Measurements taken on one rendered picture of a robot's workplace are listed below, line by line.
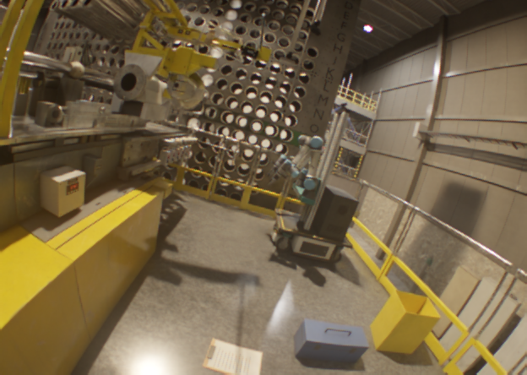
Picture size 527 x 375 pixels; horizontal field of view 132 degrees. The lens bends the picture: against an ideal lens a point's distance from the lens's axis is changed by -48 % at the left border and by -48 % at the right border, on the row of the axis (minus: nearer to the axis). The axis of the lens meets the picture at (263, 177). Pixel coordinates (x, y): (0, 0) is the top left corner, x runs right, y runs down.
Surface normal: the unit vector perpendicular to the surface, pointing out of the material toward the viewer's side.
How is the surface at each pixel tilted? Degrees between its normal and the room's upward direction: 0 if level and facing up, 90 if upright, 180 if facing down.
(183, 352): 0
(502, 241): 90
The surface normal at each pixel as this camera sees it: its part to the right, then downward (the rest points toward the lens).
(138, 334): 0.29, -0.94
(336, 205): 0.00, 0.19
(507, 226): -0.96, -0.28
